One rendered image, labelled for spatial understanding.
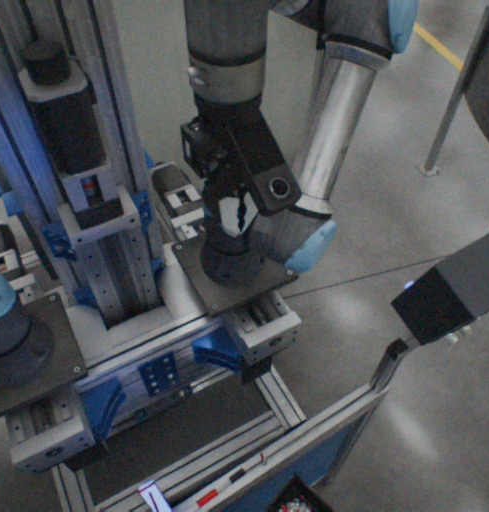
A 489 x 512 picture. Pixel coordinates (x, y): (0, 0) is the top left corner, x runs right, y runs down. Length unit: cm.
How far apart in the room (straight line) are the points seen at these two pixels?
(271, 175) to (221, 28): 15
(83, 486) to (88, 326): 76
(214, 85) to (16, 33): 40
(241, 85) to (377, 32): 42
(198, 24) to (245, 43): 4
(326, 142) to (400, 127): 257
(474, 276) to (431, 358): 139
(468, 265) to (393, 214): 187
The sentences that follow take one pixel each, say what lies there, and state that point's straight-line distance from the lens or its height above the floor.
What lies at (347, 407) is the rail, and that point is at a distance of 114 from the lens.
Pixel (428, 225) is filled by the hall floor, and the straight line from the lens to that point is 276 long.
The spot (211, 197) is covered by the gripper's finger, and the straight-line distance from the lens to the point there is 54.
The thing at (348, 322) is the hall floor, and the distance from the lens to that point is 225.
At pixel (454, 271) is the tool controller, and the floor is 125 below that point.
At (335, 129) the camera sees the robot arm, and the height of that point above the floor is 140.
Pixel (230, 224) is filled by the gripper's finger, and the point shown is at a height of 146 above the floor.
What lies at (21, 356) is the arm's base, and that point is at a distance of 97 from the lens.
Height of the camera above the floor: 189
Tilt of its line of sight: 51 degrees down
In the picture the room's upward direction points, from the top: straight up
